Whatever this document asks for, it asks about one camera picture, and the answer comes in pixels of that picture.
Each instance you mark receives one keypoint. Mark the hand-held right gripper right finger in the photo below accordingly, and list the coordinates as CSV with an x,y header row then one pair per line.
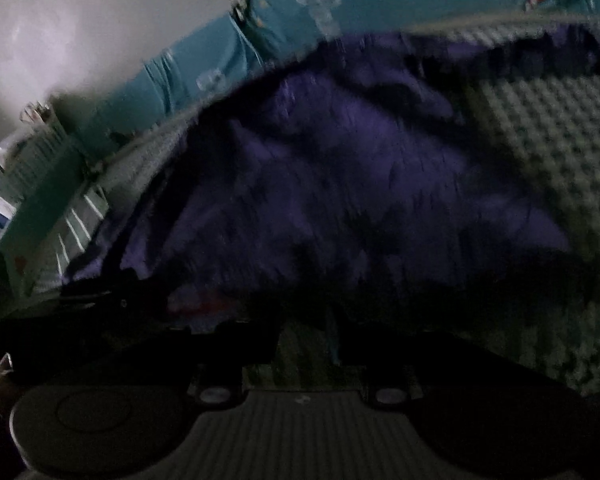
x,y
336,350

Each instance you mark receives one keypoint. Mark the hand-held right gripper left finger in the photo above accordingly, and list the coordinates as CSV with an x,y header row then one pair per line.
x,y
260,340

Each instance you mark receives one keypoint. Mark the purple floral garment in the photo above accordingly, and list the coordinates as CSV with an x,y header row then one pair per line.
x,y
330,160

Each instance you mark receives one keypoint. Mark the green striped cloth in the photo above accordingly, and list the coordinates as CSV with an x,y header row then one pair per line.
x,y
72,235

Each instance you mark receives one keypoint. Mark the white plastic basket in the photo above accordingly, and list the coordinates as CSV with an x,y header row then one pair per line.
x,y
30,150

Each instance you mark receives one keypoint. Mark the teal printed bed bumper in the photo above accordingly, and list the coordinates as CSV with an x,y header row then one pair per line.
x,y
290,15

